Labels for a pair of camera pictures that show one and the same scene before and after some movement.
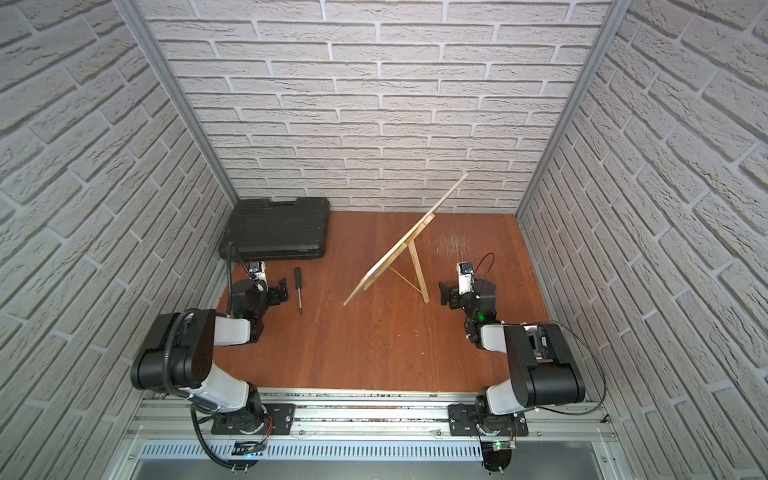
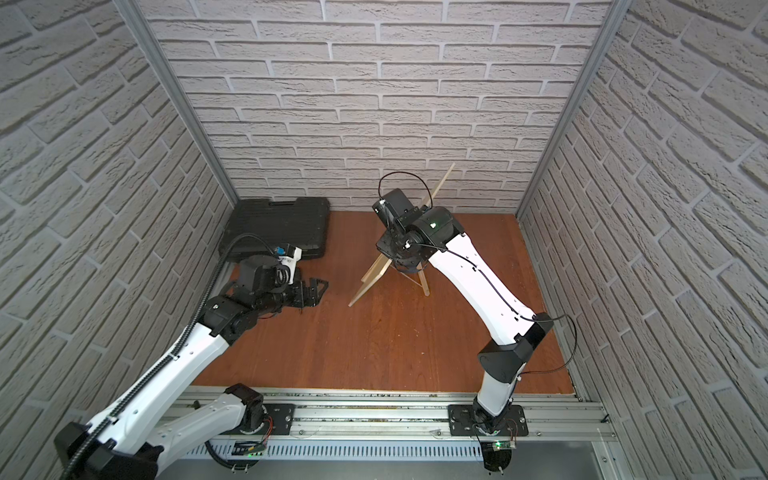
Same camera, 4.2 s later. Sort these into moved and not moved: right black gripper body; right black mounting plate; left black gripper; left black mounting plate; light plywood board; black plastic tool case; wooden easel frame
Moved: right black gripper body; wooden easel frame; light plywood board; left black gripper
Not moved: black plastic tool case; right black mounting plate; left black mounting plate
